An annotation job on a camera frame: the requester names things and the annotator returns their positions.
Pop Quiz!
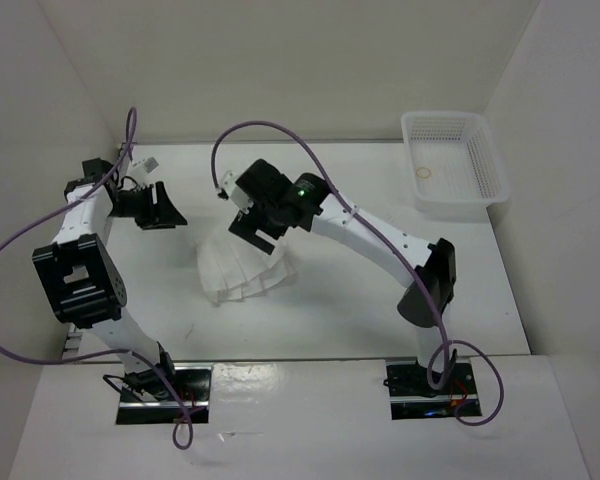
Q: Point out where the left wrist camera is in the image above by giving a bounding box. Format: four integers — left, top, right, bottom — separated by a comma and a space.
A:
127, 157, 159, 184

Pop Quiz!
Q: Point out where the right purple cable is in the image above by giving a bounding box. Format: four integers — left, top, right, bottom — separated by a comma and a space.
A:
211, 120, 506, 425

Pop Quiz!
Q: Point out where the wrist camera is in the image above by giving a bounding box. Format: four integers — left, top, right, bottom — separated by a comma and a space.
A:
216, 170, 253, 213
127, 157, 159, 184

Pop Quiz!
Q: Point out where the white plastic basket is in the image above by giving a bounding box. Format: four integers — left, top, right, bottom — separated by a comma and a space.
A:
401, 111, 510, 216

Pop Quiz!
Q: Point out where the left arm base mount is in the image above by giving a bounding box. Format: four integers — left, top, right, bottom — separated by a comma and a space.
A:
102, 363, 213, 425

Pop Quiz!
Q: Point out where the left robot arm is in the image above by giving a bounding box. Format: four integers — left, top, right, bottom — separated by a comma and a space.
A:
32, 158, 187, 400

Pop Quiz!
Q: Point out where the white pleated skirt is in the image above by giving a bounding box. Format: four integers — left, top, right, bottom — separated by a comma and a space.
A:
196, 230, 296, 305

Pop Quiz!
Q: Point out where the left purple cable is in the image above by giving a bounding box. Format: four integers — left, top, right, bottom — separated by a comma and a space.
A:
0, 105, 209, 450

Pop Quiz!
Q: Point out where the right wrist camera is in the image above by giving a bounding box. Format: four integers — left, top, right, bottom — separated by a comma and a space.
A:
216, 170, 253, 213

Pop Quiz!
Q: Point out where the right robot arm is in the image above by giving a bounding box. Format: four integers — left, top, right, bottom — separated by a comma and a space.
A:
218, 159, 457, 393

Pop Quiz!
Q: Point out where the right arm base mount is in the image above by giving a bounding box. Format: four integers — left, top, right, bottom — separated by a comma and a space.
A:
383, 360, 482, 420

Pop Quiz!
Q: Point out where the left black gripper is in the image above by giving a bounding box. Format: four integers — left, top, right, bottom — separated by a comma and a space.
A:
108, 181, 188, 230

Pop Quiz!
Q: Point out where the orange rubber band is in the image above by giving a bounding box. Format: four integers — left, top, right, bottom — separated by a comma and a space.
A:
416, 167, 432, 179

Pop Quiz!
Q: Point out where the purple cable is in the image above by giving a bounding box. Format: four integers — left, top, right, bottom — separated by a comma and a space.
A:
211, 120, 506, 425
0, 105, 209, 450

